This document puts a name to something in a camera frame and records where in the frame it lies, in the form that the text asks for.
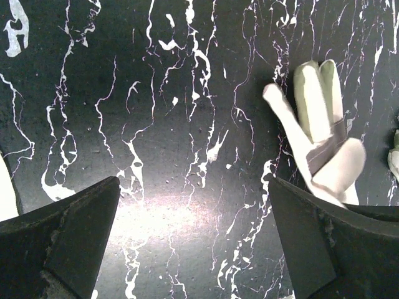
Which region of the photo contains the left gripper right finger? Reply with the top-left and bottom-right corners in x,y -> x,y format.
269,178 -> 398,298

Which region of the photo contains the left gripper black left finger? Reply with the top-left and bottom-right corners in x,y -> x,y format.
1,176 -> 120,298

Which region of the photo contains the white grey glove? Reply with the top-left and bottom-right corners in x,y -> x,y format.
387,129 -> 399,181
262,59 -> 366,207

